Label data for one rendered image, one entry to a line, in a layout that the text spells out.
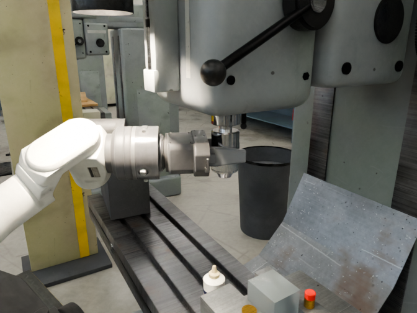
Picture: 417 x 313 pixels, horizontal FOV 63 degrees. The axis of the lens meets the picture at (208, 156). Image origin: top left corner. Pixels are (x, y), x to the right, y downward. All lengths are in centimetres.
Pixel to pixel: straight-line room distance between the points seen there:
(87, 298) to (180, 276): 151
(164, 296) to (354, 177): 50
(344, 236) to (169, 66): 58
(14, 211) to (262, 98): 38
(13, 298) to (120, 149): 100
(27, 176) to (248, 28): 36
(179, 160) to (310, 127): 49
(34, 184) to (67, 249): 201
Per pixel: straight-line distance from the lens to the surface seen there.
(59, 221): 243
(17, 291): 148
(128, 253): 90
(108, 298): 225
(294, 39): 50
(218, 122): 55
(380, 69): 63
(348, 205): 88
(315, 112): 92
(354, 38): 56
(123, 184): 103
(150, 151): 53
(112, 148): 54
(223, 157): 55
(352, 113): 85
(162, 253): 89
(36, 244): 248
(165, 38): 48
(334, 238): 88
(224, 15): 44
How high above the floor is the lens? 140
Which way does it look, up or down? 18 degrees down
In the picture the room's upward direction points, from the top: straight up
